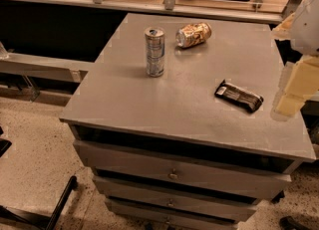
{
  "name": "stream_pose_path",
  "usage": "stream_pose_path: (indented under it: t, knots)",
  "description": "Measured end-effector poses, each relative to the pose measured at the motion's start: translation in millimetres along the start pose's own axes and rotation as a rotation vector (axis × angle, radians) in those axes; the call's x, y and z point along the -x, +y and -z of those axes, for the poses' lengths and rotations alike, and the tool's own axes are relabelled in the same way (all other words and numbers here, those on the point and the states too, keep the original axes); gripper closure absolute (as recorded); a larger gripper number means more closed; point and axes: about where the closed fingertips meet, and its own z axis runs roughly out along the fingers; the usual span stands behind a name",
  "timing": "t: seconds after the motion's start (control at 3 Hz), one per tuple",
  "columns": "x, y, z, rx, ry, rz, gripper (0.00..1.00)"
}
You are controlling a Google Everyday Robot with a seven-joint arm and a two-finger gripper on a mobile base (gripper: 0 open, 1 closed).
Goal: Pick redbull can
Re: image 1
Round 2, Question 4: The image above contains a grey drawer cabinet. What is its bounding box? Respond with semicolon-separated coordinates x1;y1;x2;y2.
59;12;317;230

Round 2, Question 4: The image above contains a black snack bar wrapper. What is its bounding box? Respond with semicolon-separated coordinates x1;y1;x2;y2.
214;80;264;114

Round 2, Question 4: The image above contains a black chair leg frame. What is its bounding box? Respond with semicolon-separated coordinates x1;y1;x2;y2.
0;174;79;230

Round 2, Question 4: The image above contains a grey drawer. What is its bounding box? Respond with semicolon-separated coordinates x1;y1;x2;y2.
93;176;256;221
74;140;291;199
105;199;237;230

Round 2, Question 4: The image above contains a gold lying soda can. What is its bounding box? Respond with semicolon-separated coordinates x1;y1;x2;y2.
175;22;211;49

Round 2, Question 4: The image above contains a middle grey drawer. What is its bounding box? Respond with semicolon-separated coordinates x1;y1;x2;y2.
93;176;256;221

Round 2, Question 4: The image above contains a top grey drawer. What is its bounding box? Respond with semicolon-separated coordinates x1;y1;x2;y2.
74;140;291;199

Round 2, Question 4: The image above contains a silver blue redbull can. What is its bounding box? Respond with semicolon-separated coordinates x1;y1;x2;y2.
145;27;165;77

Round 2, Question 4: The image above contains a bottom grey drawer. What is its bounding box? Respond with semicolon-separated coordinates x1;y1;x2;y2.
105;199;237;230

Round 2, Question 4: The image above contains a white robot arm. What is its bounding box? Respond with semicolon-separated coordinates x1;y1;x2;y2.
272;0;319;117

